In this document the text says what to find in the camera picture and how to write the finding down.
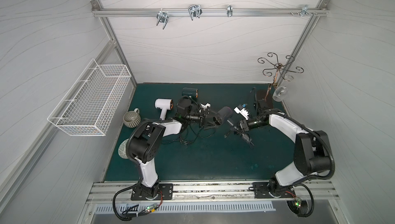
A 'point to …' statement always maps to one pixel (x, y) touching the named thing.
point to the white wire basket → (91, 107)
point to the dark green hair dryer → (191, 92)
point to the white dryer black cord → (179, 140)
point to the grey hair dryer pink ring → (225, 113)
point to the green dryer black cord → (187, 142)
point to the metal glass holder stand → (280, 68)
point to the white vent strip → (187, 207)
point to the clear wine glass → (279, 93)
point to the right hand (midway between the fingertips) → (233, 128)
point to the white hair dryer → (164, 104)
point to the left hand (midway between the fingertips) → (217, 122)
